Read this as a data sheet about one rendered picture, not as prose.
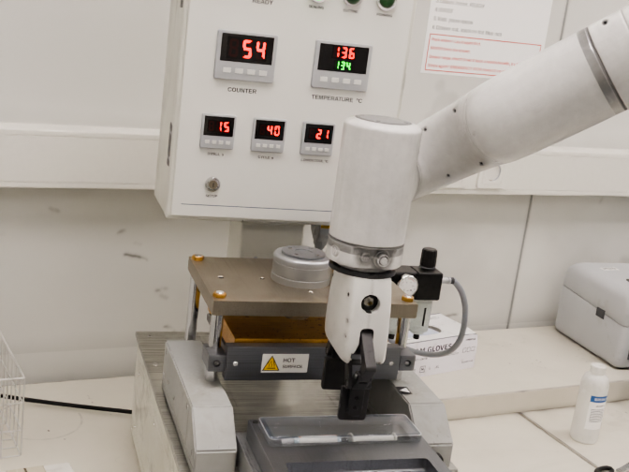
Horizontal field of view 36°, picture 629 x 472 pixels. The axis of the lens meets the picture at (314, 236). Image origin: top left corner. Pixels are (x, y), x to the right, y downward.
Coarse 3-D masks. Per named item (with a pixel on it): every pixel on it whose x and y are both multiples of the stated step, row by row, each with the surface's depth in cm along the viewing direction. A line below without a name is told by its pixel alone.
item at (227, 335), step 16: (208, 320) 135; (224, 320) 126; (240, 320) 126; (256, 320) 127; (272, 320) 128; (288, 320) 128; (304, 320) 129; (320, 320) 130; (224, 336) 125; (240, 336) 121; (256, 336) 121; (272, 336) 122; (288, 336) 123; (304, 336) 123; (320, 336) 124
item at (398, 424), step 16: (320, 416) 114; (336, 416) 115; (368, 416) 116; (384, 416) 116; (400, 416) 117; (272, 432) 109; (288, 432) 109; (304, 432) 110; (320, 432) 110; (336, 432) 111; (352, 432) 111; (368, 432) 112; (384, 432) 112; (400, 432) 113; (416, 432) 113
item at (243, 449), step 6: (246, 432) 115; (240, 438) 113; (240, 444) 112; (246, 444) 112; (240, 450) 112; (246, 450) 111; (240, 456) 112; (246, 456) 110; (252, 456) 110; (240, 462) 112; (246, 462) 109; (252, 462) 108; (240, 468) 112; (246, 468) 109; (252, 468) 107; (258, 468) 107
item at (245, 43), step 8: (232, 40) 130; (240, 40) 130; (248, 40) 131; (256, 40) 131; (264, 40) 131; (232, 48) 130; (240, 48) 131; (248, 48) 131; (256, 48) 131; (264, 48) 132; (232, 56) 131; (240, 56) 131; (248, 56) 131; (256, 56) 132; (264, 56) 132
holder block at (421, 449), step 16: (256, 432) 110; (256, 448) 109; (272, 448) 107; (288, 448) 107; (304, 448) 108; (320, 448) 108; (336, 448) 109; (352, 448) 109; (368, 448) 110; (384, 448) 110; (400, 448) 111; (416, 448) 111; (272, 464) 103; (288, 464) 104; (304, 464) 105; (320, 464) 105; (336, 464) 106; (352, 464) 106; (368, 464) 107; (384, 464) 108; (400, 464) 108; (416, 464) 109; (432, 464) 108
